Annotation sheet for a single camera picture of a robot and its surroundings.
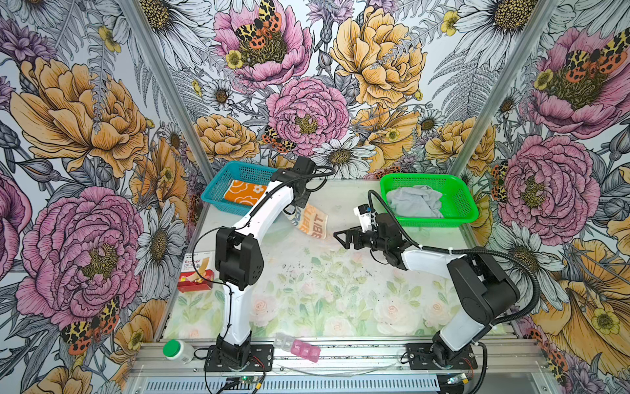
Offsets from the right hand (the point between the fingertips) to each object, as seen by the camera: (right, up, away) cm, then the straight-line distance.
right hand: (343, 238), depth 90 cm
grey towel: (+32, +14, +18) cm, 40 cm away
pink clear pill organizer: (-18, -30, -14) cm, 38 cm away
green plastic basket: (+53, +14, +22) cm, 58 cm away
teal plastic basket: (-56, +17, +22) cm, 62 cm away
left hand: (-20, +13, +1) cm, 23 cm away
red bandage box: (-54, -14, -3) cm, 56 cm away
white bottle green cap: (-47, -28, -21) cm, 59 cm away
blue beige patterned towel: (-13, +5, +12) cm, 18 cm away
